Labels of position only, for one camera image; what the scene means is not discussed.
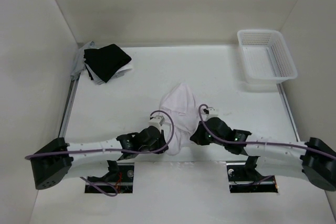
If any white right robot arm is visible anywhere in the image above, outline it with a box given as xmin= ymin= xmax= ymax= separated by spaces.
xmin=190 ymin=117 xmax=335 ymax=191

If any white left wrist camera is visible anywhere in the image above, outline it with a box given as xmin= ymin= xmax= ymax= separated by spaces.
xmin=149 ymin=115 xmax=165 ymax=131

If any white tank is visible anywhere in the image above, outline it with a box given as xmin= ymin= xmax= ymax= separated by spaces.
xmin=159 ymin=83 xmax=198 ymax=156
xmin=85 ymin=63 xmax=133 ymax=85

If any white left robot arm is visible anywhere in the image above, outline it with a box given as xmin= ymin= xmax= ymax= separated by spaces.
xmin=26 ymin=126 xmax=169 ymax=190

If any folded grey tank top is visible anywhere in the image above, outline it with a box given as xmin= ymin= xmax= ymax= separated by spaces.
xmin=70 ymin=41 xmax=96 ymax=81

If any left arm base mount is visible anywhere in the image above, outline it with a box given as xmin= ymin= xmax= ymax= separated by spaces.
xmin=85 ymin=161 xmax=135 ymax=196

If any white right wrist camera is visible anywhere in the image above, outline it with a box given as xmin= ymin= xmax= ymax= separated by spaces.
xmin=203 ymin=107 xmax=218 ymax=118

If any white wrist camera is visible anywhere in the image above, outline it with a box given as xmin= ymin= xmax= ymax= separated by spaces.
xmin=149 ymin=115 xmax=165 ymax=131
xmin=203 ymin=107 xmax=218 ymax=118

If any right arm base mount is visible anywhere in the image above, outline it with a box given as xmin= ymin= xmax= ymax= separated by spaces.
xmin=226 ymin=157 xmax=278 ymax=194

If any white plastic basket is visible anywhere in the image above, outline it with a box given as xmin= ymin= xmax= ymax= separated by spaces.
xmin=237 ymin=29 xmax=298 ymax=84

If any folded white tank top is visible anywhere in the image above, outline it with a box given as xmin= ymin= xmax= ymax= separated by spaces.
xmin=85 ymin=63 xmax=133 ymax=85

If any folded black tank top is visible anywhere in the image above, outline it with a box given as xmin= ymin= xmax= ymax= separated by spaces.
xmin=83 ymin=44 xmax=132 ymax=84

